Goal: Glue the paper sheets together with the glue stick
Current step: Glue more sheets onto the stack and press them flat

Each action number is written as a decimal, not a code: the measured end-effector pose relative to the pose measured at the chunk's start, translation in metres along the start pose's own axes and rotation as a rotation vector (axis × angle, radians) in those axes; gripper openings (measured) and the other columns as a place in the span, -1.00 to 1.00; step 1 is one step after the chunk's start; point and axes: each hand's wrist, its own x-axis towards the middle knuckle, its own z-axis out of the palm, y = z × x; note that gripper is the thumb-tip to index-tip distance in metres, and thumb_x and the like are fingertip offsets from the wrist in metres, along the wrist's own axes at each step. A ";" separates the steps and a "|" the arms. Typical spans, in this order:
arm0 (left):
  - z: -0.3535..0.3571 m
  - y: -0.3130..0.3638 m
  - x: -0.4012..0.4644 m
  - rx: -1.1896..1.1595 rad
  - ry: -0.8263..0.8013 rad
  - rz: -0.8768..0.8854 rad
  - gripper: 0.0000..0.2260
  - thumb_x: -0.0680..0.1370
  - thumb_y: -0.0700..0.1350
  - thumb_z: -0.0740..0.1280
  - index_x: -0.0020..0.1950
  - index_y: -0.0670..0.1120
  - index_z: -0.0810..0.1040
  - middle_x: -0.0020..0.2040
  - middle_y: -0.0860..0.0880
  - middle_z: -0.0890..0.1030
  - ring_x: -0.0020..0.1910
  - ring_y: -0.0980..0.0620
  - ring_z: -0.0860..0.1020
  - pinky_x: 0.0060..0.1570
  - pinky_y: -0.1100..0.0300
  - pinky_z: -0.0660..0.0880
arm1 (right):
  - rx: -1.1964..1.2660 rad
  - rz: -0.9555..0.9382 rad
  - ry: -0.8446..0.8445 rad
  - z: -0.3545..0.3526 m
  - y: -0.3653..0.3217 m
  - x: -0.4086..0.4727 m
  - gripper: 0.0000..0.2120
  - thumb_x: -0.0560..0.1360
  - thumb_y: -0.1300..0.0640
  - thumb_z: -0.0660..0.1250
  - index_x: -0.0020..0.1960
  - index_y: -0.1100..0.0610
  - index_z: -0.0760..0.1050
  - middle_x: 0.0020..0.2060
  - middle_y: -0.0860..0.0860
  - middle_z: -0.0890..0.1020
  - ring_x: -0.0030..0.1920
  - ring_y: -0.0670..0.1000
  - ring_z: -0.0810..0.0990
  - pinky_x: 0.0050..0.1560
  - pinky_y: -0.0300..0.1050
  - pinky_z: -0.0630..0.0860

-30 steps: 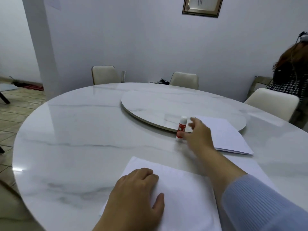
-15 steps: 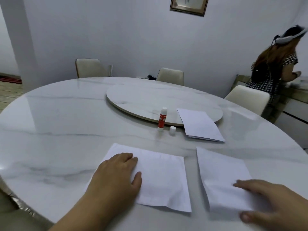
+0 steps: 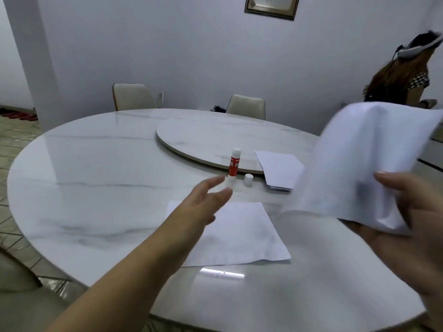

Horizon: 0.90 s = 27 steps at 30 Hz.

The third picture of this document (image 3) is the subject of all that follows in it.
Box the beige dining chair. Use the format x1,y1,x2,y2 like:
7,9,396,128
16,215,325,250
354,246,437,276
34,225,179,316
226,94,266,121
112,83,159,112
0,247,71,332

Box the person's left hand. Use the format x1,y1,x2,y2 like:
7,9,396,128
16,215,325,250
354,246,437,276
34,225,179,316
162,175,233,251

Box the stack of white papers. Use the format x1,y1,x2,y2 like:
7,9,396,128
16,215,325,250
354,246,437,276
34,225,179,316
254,150,306,192

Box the person's right hand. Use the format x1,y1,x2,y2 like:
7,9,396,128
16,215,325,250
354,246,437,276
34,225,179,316
341,171,443,306

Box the red and white glue stick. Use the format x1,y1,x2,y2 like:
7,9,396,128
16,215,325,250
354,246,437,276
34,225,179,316
226,147,242,190

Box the red slippers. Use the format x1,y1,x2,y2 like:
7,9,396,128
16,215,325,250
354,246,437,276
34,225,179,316
0,108,39,122

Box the round marble turntable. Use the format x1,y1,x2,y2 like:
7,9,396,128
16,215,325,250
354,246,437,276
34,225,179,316
155,118,314,175

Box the person's left forearm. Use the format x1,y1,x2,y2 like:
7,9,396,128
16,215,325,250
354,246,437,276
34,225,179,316
44,225,189,332

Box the white paper sheet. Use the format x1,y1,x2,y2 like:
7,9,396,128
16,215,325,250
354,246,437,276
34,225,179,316
281,101,443,236
166,200,292,268

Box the framed wall picture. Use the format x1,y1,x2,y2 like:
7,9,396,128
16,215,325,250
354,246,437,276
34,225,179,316
244,0,301,21

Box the white headset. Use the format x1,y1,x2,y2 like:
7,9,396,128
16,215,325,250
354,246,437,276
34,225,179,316
395,32,443,59

